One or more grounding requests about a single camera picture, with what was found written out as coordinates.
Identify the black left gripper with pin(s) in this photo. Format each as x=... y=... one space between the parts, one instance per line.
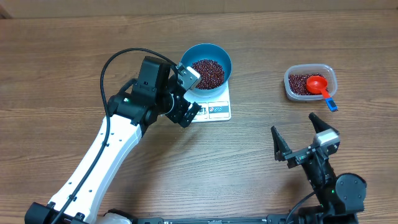
x=178 y=116

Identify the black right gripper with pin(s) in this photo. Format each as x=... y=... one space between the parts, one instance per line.
x=304 y=154

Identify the orange scoop with blue handle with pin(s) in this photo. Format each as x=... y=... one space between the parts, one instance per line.
x=318 y=85

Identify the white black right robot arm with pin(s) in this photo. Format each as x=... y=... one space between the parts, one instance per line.
x=335 y=198

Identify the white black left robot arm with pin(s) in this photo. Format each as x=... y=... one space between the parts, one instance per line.
x=159 y=89

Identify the white digital kitchen scale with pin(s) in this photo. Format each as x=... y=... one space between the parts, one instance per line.
x=215 y=104

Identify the red beans in bowl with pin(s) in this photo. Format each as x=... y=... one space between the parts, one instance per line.
x=211 y=72

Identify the blue metal bowl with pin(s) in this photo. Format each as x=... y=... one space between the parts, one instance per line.
x=211 y=52

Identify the red beans in container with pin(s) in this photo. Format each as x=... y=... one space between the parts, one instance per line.
x=298 y=83

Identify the clear plastic container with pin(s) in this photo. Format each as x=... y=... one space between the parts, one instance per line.
x=313 y=68

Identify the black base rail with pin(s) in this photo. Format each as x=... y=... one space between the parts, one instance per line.
x=214 y=219

